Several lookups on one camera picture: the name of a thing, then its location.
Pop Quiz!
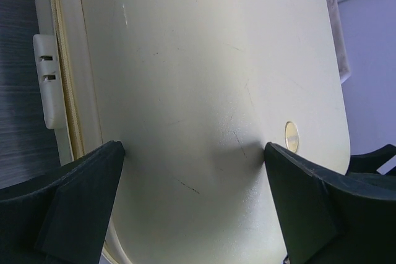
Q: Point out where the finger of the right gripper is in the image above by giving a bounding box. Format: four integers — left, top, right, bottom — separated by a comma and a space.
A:
346, 144, 395, 180

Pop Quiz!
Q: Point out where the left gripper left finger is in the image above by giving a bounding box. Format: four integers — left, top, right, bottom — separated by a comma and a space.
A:
1, 141, 125, 263

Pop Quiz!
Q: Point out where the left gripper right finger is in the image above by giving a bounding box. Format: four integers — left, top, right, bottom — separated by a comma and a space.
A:
264, 142, 395, 263

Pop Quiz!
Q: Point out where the yellow hard-shell suitcase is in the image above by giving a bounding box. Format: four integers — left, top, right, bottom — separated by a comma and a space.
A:
35, 0, 350, 263

